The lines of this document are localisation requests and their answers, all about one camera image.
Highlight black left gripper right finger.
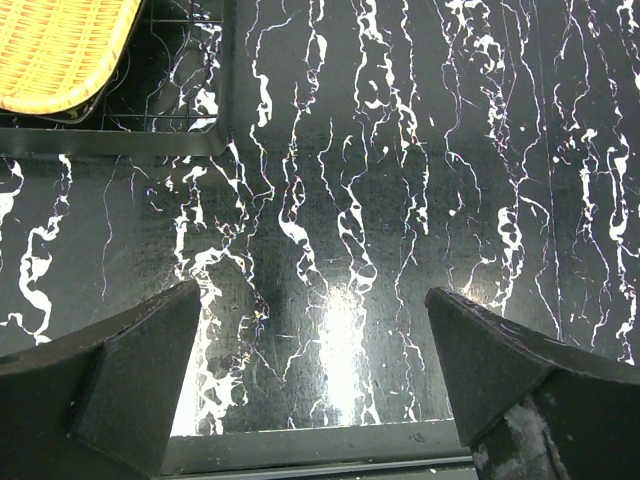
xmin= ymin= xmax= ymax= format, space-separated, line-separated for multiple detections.
xmin=425 ymin=288 xmax=639 ymax=479

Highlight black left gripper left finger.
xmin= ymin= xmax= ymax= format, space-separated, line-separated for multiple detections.
xmin=1 ymin=280 xmax=200 ymax=479

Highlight yellow woven basket tray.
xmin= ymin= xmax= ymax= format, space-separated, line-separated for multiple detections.
xmin=1 ymin=1 xmax=142 ymax=115

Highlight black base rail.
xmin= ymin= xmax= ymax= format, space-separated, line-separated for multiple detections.
xmin=161 ymin=420 xmax=473 ymax=479

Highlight black wire dish rack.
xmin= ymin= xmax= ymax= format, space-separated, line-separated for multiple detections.
xmin=1 ymin=1 xmax=237 ymax=156

